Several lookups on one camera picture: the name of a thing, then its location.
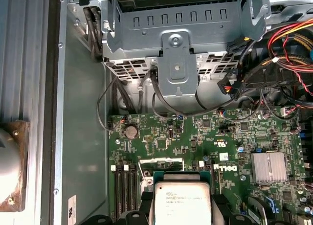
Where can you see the black fan shroud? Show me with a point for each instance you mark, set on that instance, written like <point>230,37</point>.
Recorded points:
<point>269,78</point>

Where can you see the RAM slot with black clips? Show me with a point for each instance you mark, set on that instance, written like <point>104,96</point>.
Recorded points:
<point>119,198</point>
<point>134,198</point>

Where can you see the brown square base plate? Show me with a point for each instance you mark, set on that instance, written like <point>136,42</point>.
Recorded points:
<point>23,161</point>

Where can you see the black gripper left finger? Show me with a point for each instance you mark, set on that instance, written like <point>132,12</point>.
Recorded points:
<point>146,203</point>

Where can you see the green motherboard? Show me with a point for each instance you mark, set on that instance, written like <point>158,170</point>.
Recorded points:
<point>195,141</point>

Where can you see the silver CPU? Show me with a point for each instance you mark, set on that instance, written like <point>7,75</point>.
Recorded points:
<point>182,200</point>

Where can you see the black PC case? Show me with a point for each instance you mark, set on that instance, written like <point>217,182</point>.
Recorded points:
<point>83,137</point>

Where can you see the metal drive cage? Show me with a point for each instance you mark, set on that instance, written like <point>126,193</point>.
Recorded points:
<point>137,39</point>

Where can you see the silver chipset heatsink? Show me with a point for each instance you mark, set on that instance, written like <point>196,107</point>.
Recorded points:
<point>267,167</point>

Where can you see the white case label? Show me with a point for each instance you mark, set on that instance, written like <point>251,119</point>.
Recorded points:
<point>71,206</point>

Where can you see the RAM slot with white clips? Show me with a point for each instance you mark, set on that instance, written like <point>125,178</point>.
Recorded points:
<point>114,198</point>
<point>126,198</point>

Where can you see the coin battery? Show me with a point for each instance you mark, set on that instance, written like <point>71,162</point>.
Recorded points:
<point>131,132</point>

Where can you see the black power connector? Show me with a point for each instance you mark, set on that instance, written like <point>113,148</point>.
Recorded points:
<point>227,88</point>

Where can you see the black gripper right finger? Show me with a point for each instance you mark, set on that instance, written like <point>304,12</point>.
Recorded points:
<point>220,208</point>

